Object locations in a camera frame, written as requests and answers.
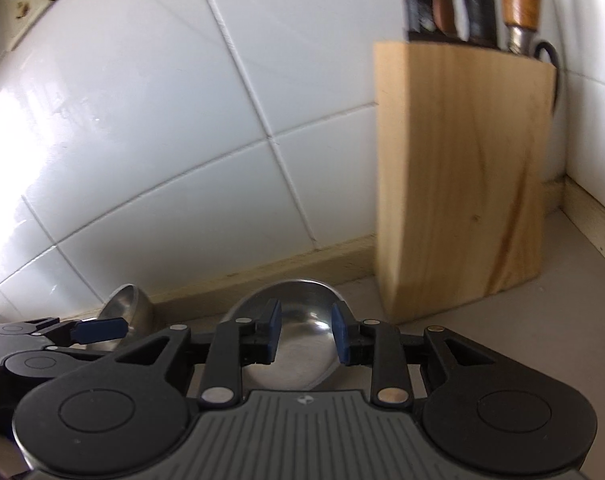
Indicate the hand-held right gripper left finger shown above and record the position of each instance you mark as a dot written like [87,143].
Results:
[274,332]

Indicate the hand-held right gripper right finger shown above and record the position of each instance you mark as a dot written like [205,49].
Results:
[340,335]

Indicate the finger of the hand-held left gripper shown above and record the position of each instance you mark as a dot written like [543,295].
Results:
[77,354]
[100,330]

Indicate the steel bowl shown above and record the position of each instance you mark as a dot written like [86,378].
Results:
[307,320]
[127,305]

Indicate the wooden knife block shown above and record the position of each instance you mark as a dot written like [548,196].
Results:
[457,185]

